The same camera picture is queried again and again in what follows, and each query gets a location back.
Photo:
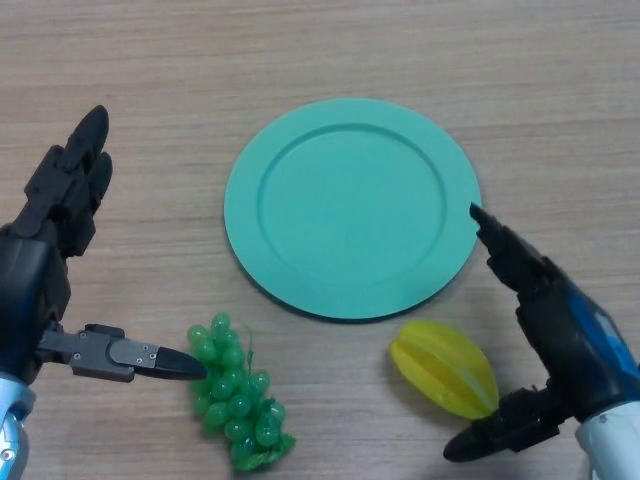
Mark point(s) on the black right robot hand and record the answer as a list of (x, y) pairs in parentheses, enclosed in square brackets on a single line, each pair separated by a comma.
[(565, 325)]

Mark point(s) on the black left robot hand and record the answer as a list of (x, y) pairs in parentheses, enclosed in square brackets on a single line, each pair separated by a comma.
[(50, 210)]

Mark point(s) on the yellow starfruit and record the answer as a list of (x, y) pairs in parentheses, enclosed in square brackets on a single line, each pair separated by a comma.
[(440, 365)]

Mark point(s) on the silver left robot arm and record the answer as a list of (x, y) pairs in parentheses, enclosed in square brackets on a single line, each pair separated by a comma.
[(12, 430)]

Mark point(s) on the teal round plate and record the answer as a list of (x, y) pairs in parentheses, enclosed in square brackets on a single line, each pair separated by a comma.
[(350, 215)]

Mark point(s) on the green grape bunch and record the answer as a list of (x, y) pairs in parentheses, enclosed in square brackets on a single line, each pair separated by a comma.
[(235, 400)]

